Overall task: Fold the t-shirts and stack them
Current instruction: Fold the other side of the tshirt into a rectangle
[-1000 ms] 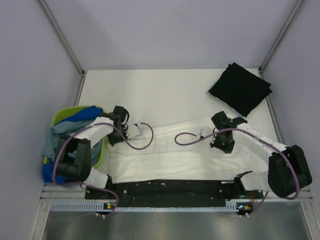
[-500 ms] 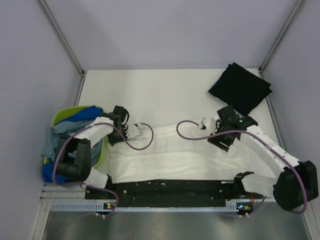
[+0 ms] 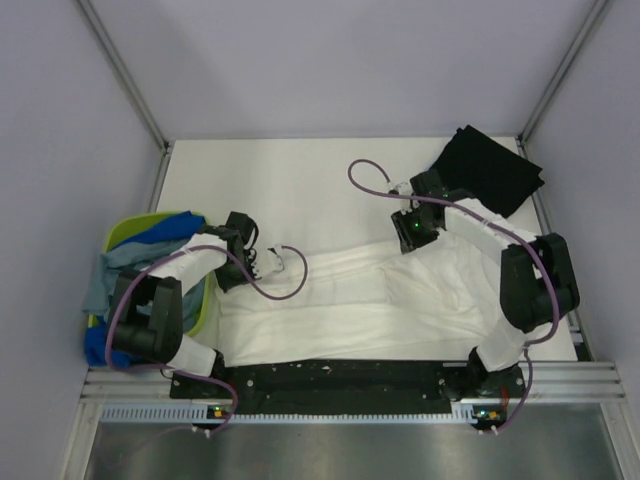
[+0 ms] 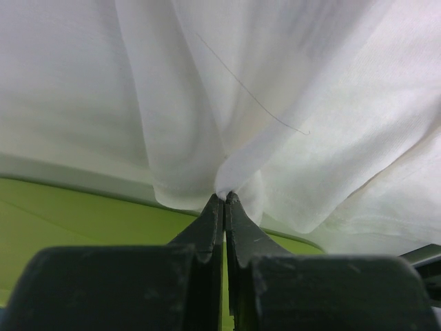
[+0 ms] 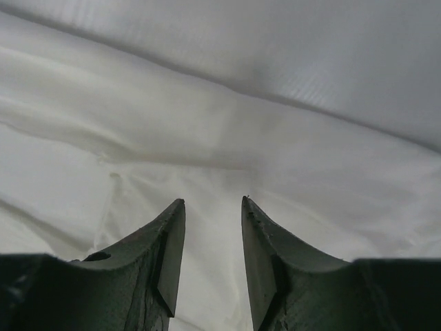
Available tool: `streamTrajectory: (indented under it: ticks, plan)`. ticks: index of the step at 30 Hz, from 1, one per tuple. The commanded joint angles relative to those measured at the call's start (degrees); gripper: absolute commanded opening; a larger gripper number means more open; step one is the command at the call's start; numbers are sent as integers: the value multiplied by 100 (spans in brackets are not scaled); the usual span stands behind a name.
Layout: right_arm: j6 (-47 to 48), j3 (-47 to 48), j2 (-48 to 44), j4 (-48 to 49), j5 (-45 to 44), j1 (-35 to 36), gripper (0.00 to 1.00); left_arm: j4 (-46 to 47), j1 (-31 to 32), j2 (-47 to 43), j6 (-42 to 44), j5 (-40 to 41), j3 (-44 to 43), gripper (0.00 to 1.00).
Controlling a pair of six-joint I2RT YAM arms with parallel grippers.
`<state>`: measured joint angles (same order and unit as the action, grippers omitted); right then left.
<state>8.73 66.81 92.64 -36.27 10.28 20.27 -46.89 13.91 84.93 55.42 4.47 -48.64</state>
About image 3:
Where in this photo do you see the white floral t shirt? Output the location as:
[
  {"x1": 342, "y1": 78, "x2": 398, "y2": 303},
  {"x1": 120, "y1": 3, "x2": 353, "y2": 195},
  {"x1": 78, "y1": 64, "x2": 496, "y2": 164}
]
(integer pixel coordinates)
[{"x1": 217, "y1": 233, "x2": 499, "y2": 366}]

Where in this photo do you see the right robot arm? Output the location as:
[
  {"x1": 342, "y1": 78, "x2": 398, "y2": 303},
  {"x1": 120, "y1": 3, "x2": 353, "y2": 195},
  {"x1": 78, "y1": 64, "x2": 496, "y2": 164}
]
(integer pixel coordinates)
[{"x1": 388, "y1": 172, "x2": 580, "y2": 396}]

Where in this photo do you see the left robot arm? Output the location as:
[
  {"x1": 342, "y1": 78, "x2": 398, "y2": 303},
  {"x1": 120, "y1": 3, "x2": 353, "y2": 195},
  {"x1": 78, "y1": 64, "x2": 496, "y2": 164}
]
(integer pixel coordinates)
[{"x1": 105, "y1": 212, "x2": 259, "y2": 397}]

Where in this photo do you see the folded black t shirt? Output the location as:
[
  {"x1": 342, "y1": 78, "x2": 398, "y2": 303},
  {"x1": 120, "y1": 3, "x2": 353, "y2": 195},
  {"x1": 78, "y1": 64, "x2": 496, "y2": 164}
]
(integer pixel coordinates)
[{"x1": 431, "y1": 125, "x2": 544, "y2": 218}]

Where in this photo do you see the green plastic basket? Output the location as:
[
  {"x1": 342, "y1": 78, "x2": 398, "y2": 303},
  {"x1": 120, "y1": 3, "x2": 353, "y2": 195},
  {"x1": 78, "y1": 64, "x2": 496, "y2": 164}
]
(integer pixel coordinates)
[{"x1": 87, "y1": 212, "x2": 217, "y2": 337}]

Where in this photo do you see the grey blue t shirt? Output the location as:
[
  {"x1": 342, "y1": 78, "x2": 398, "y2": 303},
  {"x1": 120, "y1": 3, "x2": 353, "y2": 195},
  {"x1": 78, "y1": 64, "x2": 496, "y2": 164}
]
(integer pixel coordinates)
[{"x1": 82, "y1": 239, "x2": 206, "y2": 333}]

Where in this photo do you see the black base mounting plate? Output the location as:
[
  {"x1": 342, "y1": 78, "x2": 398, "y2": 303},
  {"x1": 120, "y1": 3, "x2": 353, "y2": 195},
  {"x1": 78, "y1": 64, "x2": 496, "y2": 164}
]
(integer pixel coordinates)
[{"x1": 169, "y1": 356, "x2": 526, "y2": 415}]

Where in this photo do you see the royal blue t shirt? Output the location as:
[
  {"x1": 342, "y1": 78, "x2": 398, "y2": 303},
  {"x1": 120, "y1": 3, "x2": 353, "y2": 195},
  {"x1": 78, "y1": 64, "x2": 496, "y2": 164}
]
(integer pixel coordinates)
[{"x1": 82, "y1": 210, "x2": 206, "y2": 369}]

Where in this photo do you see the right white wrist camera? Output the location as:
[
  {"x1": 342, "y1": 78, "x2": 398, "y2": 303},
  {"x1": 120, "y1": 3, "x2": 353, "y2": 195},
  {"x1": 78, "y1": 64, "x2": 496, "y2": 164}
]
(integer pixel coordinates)
[{"x1": 388, "y1": 181, "x2": 413, "y2": 196}]

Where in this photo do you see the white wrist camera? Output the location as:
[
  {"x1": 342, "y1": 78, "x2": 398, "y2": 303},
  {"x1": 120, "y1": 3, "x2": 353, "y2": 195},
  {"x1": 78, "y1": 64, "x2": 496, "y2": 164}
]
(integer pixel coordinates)
[
  {"x1": 388, "y1": 181, "x2": 413, "y2": 196},
  {"x1": 255, "y1": 244, "x2": 285, "y2": 278}
]

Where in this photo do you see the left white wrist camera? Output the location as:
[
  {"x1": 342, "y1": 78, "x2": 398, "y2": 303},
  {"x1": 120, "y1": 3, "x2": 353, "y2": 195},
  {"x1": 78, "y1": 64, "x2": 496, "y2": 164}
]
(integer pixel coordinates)
[{"x1": 255, "y1": 244, "x2": 285, "y2": 278}]

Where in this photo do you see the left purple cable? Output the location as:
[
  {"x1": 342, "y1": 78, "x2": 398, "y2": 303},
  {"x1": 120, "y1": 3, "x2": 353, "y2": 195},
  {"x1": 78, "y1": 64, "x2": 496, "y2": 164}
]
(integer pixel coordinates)
[{"x1": 103, "y1": 244, "x2": 309, "y2": 396}]

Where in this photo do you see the purple cable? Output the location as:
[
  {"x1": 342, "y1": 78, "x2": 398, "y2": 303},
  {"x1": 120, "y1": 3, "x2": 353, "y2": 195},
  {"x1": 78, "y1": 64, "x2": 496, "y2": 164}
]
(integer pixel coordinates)
[
  {"x1": 103, "y1": 244, "x2": 309, "y2": 396},
  {"x1": 347, "y1": 158, "x2": 564, "y2": 416}
]

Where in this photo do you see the slotted cable duct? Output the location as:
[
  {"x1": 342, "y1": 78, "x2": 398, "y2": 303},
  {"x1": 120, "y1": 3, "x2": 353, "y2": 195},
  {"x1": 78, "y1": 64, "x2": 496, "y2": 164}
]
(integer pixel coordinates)
[{"x1": 100, "y1": 403, "x2": 499, "y2": 425}]

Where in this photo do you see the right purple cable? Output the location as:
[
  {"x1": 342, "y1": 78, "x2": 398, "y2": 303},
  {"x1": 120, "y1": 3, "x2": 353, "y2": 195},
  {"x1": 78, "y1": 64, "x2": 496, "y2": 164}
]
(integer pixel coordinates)
[{"x1": 347, "y1": 158, "x2": 564, "y2": 416}]

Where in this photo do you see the left aluminium frame post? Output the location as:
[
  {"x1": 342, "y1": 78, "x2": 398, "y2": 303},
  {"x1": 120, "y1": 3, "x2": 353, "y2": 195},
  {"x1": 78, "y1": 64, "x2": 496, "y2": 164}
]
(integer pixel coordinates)
[{"x1": 73, "y1": 0, "x2": 169, "y2": 152}]

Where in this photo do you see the aluminium frame post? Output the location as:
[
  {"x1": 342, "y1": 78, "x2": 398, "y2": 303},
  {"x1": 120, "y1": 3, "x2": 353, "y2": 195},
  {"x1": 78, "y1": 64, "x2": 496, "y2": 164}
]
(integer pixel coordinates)
[
  {"x1": 517, "y1": 0, "x2": 614, "y2": 150},
  {"x1": 73, "y1": 0, "x2": 169, "y2": 152}
]

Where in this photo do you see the right aluminium frame post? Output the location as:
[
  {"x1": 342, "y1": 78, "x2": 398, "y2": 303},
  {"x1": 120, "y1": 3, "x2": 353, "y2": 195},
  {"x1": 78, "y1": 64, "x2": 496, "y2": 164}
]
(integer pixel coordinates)
[{"x1": 517, "y1": 0, "x2": 614, "y2": 150}]

